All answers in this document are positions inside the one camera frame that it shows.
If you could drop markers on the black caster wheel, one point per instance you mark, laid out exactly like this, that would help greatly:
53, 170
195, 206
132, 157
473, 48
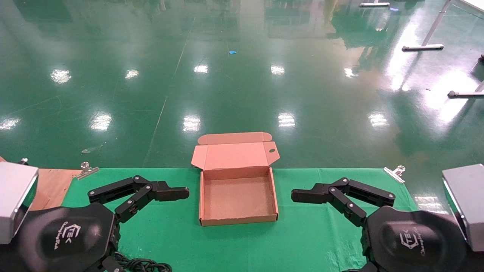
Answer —
482, 58

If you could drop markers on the white table leg stand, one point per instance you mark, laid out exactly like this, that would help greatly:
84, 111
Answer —
374, 4
465, 93
421, 47

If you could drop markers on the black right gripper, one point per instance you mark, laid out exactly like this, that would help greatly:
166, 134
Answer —
412, 241

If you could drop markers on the metal binder clip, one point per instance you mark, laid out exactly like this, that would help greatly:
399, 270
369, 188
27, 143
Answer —
394, 174
86, 172

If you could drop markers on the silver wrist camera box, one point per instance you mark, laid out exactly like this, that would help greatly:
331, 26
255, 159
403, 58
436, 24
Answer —
15, 200
465, 200

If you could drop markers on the green table cloth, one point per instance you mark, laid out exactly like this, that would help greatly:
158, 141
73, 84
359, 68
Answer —
310, 234

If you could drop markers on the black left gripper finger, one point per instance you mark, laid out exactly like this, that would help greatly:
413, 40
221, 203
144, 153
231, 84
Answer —
170, 193

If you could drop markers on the white table top corner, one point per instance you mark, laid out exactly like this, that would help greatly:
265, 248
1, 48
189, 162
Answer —
477, 4

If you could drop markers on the brown cardboard box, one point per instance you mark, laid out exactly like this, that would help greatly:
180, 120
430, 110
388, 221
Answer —
238, 200

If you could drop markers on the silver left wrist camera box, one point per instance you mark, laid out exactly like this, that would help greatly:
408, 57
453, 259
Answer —
15, 200

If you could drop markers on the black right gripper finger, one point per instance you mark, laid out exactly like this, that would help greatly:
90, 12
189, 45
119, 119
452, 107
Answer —
308, 196

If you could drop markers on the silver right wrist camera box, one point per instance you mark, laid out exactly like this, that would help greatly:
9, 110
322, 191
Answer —
465, 200

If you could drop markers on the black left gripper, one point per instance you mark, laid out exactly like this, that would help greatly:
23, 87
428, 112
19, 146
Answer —
68, 241

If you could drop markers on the clear plastic floor litter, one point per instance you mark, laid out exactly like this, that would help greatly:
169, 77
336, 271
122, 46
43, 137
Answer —
87, 150

